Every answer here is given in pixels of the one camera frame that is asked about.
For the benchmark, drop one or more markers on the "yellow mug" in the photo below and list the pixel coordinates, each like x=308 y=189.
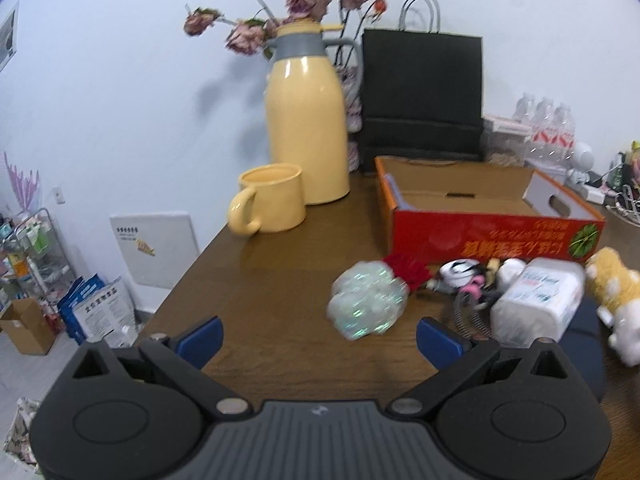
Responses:
x=275 y=200

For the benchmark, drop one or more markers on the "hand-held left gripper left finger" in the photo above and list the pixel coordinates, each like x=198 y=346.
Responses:
x=202 y=341

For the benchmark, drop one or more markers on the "clear iridescent ball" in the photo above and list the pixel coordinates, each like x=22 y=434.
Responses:
x=365 y=300

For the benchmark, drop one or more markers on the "white and pink toy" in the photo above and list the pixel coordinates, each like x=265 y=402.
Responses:
x=460 y=272

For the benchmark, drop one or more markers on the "clear jar of nuts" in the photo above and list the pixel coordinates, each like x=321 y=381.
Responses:
x=505 y=150

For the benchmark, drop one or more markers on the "yellow and white plush toy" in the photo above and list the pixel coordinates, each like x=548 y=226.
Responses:
x=615 y=285

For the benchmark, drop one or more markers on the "wall picture frame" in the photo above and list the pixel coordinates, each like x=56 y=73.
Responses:
x=7 y=40

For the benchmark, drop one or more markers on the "red fabric rose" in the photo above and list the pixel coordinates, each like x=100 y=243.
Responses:
x=407 y=270

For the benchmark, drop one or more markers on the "flat white box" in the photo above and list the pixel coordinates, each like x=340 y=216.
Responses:
x=507 y=124

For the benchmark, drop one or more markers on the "white robot figure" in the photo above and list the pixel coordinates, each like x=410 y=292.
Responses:
x=581 y=160

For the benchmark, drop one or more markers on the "dark blue pouch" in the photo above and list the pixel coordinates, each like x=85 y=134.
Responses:
x=587 y=350

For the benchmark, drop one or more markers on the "patterned basket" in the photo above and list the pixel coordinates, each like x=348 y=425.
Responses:
x=20 y=430

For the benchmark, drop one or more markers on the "bunch of dried pink roses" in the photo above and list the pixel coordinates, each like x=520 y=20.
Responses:
x=300 y=2

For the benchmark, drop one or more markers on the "black paper bag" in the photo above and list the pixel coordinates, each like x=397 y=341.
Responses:
x=420 y=85

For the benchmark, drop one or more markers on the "purple cloth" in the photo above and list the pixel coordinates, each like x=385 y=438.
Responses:
x=402 y=197

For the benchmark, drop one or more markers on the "blue and white bags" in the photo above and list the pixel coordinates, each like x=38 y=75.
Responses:
x=95 y=310

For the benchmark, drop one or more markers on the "pink textured vase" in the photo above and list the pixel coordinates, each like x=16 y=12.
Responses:
x=352 y=110

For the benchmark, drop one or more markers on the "red cardboard box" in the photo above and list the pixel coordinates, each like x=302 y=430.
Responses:
x=450 y=240

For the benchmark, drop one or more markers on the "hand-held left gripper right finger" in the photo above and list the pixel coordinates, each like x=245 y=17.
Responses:
x=440 y=342

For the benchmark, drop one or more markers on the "white tissue pack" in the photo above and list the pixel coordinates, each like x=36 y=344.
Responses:
x=535 y=300

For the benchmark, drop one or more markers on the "white wall socket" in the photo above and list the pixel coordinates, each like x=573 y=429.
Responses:
x=59 y=195

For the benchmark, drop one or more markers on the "white board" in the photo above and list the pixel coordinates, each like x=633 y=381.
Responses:
x=155 y=250

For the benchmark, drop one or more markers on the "yellow thermos jug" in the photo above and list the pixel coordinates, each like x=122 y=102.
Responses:
x=305 y=125

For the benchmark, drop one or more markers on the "purple dried plant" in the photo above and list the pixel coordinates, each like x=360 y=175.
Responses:
x=22 y=185

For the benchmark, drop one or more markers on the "brown cardboard box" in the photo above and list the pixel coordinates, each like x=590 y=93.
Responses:
x=27 y=327

